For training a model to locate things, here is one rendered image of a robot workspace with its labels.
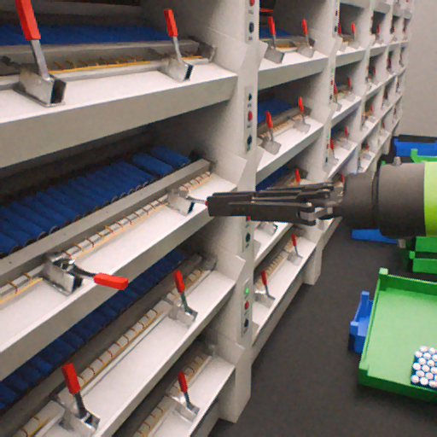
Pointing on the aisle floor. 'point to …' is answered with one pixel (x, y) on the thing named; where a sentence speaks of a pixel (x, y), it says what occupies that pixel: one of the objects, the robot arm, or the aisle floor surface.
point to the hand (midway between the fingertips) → (232, 203)
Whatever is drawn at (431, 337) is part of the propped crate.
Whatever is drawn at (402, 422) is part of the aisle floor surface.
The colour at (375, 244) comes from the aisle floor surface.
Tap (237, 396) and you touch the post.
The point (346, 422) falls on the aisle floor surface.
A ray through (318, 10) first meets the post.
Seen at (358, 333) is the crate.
